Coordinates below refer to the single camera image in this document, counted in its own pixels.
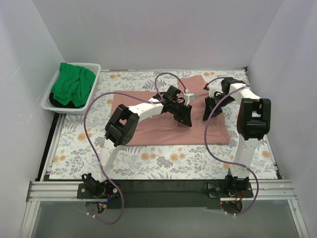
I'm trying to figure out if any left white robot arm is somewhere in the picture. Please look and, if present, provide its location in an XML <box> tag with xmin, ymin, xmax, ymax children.
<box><xmin>82</xmin><ymin>86</ymin><xmax>196</xmax><ymax>198</ymax></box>

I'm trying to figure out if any floral table mat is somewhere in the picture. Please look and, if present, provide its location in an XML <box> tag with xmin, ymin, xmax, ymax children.
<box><xmin>47</xmin><ymin>69</ymin><xmax>278</xmax><ymax>180</ymax></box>

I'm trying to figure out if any aluminium frame rail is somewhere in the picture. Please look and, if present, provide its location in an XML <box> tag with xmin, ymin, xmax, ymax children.
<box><xmin>26</xmin><ymin>179</ymin><xmax>309</xmax><ymax>238</ymax></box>

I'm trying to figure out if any pink t-shirt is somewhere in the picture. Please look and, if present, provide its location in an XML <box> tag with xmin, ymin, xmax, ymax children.
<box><xmin>110</xmin><ymin>75</ymin><xmax>231</xmax><ymax>146</ymax></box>

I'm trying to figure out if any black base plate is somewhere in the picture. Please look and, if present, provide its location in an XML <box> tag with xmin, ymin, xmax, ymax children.
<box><xmin>76</xmin><ymin>179</ymin><xmax>256</xmax><ymax>209</ymax></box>

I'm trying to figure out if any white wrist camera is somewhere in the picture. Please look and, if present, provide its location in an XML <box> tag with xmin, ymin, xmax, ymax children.
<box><xmin>183</xmin><ymin>89</ymin><xmax>197</xmax><ymax>105</ymax></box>
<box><xmin>204</xmin><ymin>83</ymin><xmax>216</xmax><ymax>97</ymax></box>

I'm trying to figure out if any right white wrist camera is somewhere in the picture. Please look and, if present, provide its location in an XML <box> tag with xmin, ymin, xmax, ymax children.
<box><xmin>204</xmin><ymin>83</ymin><xmax>216</xmax><ymax>97</ymax></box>

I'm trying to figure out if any white plastic basket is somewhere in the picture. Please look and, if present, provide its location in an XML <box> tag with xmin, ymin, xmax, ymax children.
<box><xmin>41</xmin><ymin>62</ymin><xmax>101</xmax><ymax>115</ymax></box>

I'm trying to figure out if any black garment in basket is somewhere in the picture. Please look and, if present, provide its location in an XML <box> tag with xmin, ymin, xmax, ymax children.
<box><xmin>49</xmin><ymin>92</ymin><xmax>76</xmax><ymax>109</ymax></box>

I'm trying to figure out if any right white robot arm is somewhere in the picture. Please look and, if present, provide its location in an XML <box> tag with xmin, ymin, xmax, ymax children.
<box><xmin>203</xmin><ymin>77</ymin><xmax>271</xmax><ymax>197</ymax></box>

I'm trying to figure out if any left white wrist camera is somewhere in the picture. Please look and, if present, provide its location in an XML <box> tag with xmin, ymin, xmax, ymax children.
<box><xmin>183</xmin><ymin>89</ymin><xmax>197</xmax><ymax>105</ymax></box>

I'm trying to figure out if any green t-shirt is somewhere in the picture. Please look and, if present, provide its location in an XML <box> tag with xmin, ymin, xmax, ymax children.
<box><xmin>51</xmin><ymin>62</ymin><xmax>96</xmax><ymax>108</ymax></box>

